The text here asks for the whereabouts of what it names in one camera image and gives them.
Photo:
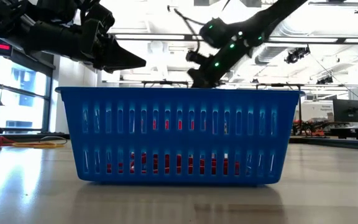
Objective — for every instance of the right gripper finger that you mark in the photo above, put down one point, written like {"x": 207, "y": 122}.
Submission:
{"x": 204, "y": 83}

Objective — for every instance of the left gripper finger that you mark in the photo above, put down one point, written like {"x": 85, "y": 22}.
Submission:
{"x": 120, "y": 59}

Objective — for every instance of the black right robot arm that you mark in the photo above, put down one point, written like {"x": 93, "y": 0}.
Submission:
{"x": 275, "y": 15}

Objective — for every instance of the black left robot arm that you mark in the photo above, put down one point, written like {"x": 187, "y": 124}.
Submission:
{"x": 2, "y": 15}

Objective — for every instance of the thin black rubber band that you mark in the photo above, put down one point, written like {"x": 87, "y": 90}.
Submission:
{"x": 53, "y": 137}

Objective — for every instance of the yellow rubber band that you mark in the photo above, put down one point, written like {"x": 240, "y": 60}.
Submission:
{"x": 33, "y": 145}

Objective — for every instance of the thin white light bar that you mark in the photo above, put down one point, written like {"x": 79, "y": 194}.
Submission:
{"x": 166, "y": 83}

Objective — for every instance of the white tube light bar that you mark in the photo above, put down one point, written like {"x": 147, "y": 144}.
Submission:
{"x": 154, "y": 36}

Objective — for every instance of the blue plastic basket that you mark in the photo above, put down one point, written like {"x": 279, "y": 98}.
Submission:
{"x": 179, "y": 140}

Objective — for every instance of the white labelled cabinet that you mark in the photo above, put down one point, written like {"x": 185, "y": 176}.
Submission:
{"x": 317, "y": 112}

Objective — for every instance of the orange black robot equipment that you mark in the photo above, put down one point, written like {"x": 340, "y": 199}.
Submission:
{"x": 309, "y": 127}

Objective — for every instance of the long hanging lamp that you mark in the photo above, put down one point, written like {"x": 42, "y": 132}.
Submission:
{"x": 334, "y": 3}

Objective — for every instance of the black blank monitor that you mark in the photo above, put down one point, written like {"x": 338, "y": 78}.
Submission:
{"x": 348, "y": 110}

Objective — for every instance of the dark work table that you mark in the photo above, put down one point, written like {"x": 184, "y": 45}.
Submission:
{"x": 346, "y": 132}

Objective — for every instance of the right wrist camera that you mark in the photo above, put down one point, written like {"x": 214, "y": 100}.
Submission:
{"x": 213, "y": 32}

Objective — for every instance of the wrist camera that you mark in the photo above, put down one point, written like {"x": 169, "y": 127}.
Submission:
{"x": 213, "y": 32}
{"x": 99, "y": 17}

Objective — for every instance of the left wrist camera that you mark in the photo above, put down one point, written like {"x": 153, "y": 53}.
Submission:
{"x": 99, "y": 17}

